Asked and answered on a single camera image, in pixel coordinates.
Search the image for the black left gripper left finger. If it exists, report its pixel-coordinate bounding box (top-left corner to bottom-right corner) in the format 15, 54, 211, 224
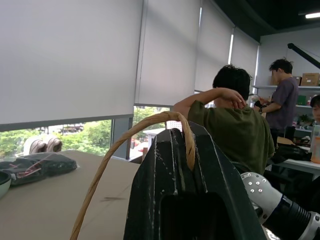
123, 127, 201, 240

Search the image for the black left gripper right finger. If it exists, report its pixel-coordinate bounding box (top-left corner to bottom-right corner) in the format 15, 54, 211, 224
187, 120, 267, 240

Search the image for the woven basket handle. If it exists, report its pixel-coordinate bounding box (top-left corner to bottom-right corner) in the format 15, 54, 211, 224
69, 111, 196, 240

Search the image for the black bag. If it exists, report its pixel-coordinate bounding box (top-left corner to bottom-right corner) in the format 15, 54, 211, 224
269, 144, 313, 165

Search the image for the person in green shirt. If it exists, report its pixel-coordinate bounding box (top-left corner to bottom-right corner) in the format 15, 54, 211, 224
173, 64, 276, 176

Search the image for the white desk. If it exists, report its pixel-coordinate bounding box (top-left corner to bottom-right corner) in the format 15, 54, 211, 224
266, 157, 320, 181

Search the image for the orange and white box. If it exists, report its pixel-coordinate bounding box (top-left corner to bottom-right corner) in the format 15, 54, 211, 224
310, 124, 320, 165

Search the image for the white and pink shoe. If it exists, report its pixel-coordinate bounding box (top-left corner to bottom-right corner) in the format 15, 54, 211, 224
45, 136, 63, 153
23, 136, 48, 156

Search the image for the person in purple shirt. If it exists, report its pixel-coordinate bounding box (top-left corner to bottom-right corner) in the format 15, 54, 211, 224
254, 57, 300, 148

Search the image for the small green plant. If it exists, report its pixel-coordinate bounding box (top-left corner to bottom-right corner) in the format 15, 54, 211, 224
298, 113, 314, 126

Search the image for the black plastic-wrapped package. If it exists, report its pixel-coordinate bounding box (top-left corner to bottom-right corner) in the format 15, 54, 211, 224
0, 152, 79, 187

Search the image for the person with black hair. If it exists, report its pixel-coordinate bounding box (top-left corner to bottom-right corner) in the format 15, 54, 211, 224
309, 94, 320, 124

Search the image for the narrow white roller blind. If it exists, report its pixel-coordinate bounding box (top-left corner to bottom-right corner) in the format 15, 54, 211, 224
229, 27, 260, 87

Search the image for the brown cardboard box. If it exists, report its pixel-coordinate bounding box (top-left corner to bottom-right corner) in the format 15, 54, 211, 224
300, 72, 320, 87

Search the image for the widest white roller blind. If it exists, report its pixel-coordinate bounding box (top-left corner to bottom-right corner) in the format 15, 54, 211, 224
0, 0, 145, 125

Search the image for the pale green bowl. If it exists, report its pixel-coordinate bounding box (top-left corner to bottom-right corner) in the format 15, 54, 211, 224
0, 171, 13, 200

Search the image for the white wall shelf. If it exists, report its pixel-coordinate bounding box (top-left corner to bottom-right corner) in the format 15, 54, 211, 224
252, 84, 320, 133

